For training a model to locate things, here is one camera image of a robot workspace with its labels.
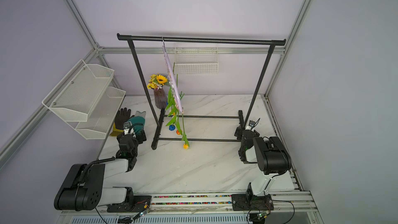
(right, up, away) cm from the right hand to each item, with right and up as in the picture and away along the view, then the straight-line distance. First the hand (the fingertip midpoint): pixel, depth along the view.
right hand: (247, 130), depth 98 cm
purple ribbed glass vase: (-56, +20, 0) cm, 59 cm away
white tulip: (-47, +18, -8) cm, 51 cm away
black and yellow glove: (-86, +8, +10) cm, 87 cm away
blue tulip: (-46, +3, -9) cm, 47 cm away
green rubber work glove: (-74, +5, +9) cm, 75 cm away
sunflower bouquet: (-57, +30, -5) cm, 64 cm away
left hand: (-70, 0, -7) cm, 71 cm away
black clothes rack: (-58, +7, +2) cm, 58 cm away
